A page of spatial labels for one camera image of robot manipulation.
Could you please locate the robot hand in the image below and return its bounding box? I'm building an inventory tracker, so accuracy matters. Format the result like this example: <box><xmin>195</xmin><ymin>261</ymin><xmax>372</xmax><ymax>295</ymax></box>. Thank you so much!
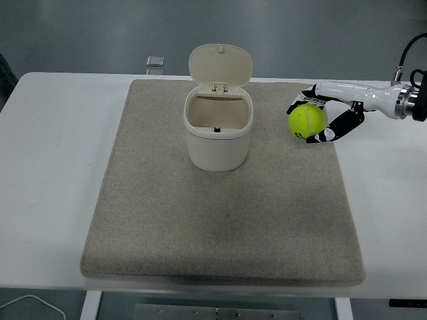
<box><xmin>286</xmin><ymin>81</ymin><xmax>401</xmax><ymax>145</ymax></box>

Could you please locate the yellow tennis ball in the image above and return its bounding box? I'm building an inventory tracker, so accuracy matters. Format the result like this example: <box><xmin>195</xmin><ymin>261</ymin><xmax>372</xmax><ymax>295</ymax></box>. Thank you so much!
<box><xmin>288</xmin><ymin>103</ymin><xmax>326</xmax><ymax>141</ymax></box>

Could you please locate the cream bin with flip lid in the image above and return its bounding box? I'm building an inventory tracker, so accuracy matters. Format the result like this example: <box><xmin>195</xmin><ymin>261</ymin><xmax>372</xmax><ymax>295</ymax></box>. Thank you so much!
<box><xmin>183</xmin><ymin>43</ymin><xmax>254</xmax><ymax>173</ymax></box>

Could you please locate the black table control panel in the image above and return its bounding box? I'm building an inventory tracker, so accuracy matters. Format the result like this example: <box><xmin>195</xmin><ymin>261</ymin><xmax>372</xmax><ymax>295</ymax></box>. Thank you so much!
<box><xmin>389</xmin><ymin>299</ymin><xmax>427</xmax><ymax>308</ymax></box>

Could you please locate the beige fabric mat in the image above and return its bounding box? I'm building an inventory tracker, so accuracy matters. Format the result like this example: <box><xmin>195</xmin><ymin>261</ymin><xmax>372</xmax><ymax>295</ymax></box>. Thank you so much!
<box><xmin>79</xmin><ymin>79</ymin><xmax>367</xmax><ymax>288</ymax></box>

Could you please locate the white table leg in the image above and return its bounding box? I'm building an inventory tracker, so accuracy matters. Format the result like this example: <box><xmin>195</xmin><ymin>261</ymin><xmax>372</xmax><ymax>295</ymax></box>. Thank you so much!
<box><xmin>334</xmin><ymin>297</ymin><xmax>354</xmax><ymax>320</ymax></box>
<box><xmin>81</xmin><ymin>290</ymin><xmax>103</xmax><ymax>320</ymax></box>

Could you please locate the grey metal plate with screws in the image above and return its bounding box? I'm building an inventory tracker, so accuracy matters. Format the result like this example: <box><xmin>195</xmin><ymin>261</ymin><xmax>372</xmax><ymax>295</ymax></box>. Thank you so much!
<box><xmin>134</xmin><ymin>303</ymin><xmax>303</xmax><ymax>320</ymax></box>

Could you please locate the dark chair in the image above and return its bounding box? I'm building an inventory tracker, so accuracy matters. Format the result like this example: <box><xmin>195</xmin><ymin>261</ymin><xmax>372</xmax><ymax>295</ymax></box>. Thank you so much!
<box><xmin>0</xmin><ymin>52</ymin><xmax>19</xmax><ymax>113</ymax></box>

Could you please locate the white cable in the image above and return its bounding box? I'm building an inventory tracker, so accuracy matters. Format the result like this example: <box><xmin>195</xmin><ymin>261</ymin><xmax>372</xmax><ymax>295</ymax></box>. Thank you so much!
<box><xmin>0</xmin><ymin>293</ymin><xmax>66</xmax><ymax>320</ymax></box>

